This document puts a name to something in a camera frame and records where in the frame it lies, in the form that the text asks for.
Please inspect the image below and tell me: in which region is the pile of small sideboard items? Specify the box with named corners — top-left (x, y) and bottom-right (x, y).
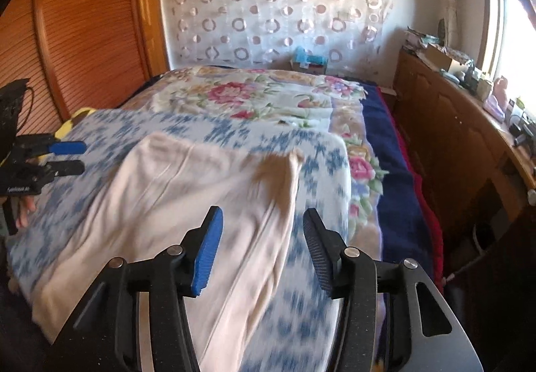
top-left (402, 18), bottom-right (536, 148)

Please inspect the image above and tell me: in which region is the blue box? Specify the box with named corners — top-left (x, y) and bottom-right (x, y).
top-left (290, 47), bottom-right (330, 72)

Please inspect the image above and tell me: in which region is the cardboard box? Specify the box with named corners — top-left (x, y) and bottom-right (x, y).
top-left (416, 42), bottom-right (462, 72)

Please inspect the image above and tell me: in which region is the beige printed t-shirt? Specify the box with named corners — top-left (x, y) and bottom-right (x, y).
top-left (31, 132), bottom-right (306, 372)

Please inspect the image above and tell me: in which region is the pink figurine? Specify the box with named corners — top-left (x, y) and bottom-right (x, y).
top-left (483, 78), bottom-right (510, 119)

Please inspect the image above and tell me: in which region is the person's left hand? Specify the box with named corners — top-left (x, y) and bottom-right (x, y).
top-left (14, 195), bottom-right (37, 229)

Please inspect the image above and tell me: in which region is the wooden sideboard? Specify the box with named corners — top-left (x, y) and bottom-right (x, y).
top-left (393, 49), bottom-right (536, 241)

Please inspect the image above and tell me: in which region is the wooden louvered wardrobe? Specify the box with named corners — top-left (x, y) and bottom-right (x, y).
top-left (0, 0), bottom-right (171, 139)

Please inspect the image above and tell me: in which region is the window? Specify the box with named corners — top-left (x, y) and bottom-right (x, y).
top-left (481, 0), bottom-right (536, 105)

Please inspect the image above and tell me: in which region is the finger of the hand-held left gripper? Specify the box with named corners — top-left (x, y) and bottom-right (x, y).
top-left (44, 160), bottom-right (86, 179)
top-left (45, 140), bottom-right (88, 155)

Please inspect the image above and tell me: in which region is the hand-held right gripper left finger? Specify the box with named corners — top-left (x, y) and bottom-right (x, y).
top-left (44, 205), bottom-right (224, 372)

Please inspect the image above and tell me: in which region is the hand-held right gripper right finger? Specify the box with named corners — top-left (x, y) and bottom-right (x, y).
top-left (303, 207), bottom-right (482, 372)

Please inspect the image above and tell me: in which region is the blue and white patterned blanket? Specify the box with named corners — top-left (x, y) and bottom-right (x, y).
top-left (7, 108), bottom-right (353, 372)

